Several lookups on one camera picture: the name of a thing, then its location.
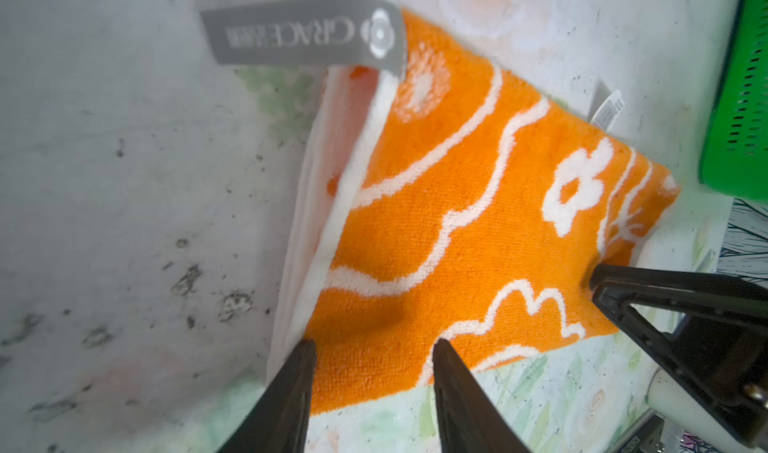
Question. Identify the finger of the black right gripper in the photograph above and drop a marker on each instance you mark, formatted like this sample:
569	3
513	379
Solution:
707	331

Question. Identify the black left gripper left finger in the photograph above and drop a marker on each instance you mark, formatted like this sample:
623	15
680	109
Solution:
279	420

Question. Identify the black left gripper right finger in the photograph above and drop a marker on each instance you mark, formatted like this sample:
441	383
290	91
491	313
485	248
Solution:
467	419

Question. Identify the orange white towel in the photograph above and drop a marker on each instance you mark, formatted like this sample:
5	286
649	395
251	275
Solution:
456	203

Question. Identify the green plastic basket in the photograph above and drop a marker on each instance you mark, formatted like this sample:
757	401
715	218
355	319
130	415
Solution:
734	156

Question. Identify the white barcode tag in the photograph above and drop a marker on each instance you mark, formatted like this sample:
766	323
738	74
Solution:
608	111

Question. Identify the grey towel brand label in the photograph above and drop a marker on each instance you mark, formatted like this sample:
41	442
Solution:
370	33

